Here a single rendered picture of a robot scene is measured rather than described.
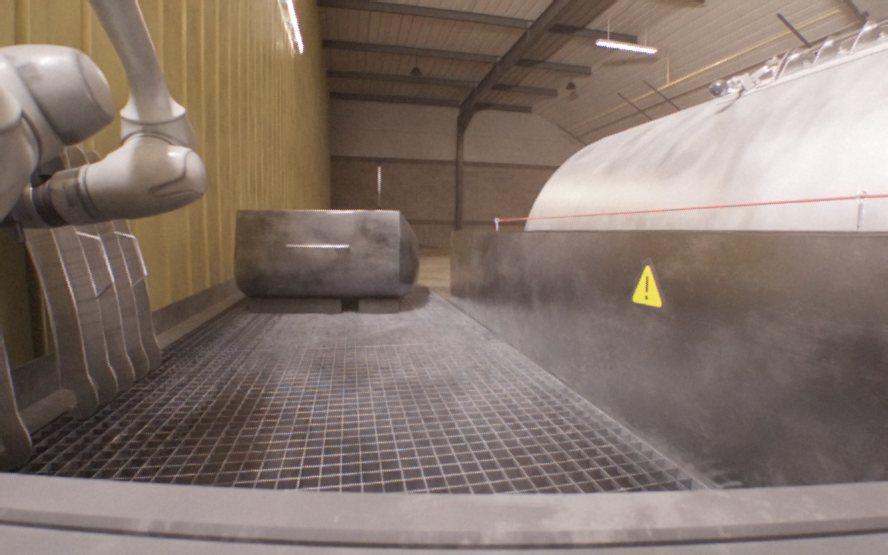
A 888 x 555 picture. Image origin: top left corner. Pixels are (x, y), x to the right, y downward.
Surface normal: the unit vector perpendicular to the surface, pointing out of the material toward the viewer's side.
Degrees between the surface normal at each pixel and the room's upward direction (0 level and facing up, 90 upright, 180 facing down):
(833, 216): 72
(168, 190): 120
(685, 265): 90
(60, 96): 103
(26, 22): 90
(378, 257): 90
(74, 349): 90
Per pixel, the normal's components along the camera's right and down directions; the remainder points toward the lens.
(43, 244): 0.21, 0.11
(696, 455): -0.98, 0.01
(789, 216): -0.93, -0.29
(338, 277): 0.07, 0.31
